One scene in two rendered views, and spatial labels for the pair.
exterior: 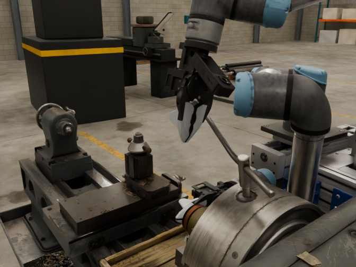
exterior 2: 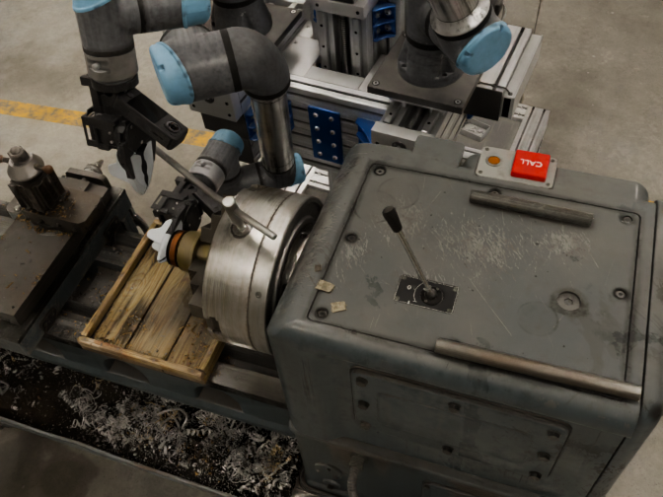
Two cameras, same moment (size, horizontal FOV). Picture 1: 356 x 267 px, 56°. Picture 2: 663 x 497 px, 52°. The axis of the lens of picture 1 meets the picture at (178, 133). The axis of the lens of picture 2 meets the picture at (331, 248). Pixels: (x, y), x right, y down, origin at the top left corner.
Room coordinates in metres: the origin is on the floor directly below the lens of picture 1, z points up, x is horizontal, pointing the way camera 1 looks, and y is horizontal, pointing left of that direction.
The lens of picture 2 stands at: (-0.19, 0.11, 2.14)
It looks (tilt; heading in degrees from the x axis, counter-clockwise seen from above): 52 degrees down; 331
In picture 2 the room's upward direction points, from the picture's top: 7 degrees counter-clockwise
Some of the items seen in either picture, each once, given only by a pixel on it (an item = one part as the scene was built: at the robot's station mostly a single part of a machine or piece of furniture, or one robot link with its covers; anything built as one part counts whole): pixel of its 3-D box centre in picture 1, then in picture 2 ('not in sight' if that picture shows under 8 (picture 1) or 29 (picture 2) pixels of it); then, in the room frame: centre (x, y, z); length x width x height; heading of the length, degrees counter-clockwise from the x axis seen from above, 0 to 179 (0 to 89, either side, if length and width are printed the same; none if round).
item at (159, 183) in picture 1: (143, 183); (58, 209); (1.09, 0.12, 0.99); 0.20 x 0.10 x 0.05; 37
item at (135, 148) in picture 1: (138, 145); (23, 164); (1.11, 0.14, 1.13); 0.08 x 0.08 x 0.03
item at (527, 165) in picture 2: not in sight; (530, 167); (0.37, -0.61, 1.26); 0.06 x 0.06 x 0.02; 37
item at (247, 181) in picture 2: not in sight; (235, 183); (0.92, -0.25, 0.98); 0.11 x 0.08 x 0.11; 72
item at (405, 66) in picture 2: not in sight; (431, 48); (0.79, -0.73, 1.21); 0.15 x 0.15 x 0.10
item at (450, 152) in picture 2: not in sight; (436, 158); (0.50, -0.50, 1.24); 0.09 x 0.08 x 0.03; 37
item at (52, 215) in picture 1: (116, 205); (30, 252); (1.10, 0.23, 0.90); 0.47 x 0.30 x 0.06; 127
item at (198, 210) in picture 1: (205, 225); (195, 251); (0.71, -0.07, 1.08); 0.09 x 0.09 x 0.09; 37
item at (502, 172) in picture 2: not in sight; (514, 176); (0.38, -0.59, 1.23); 0.13 x 0.08 x 0.05; 37
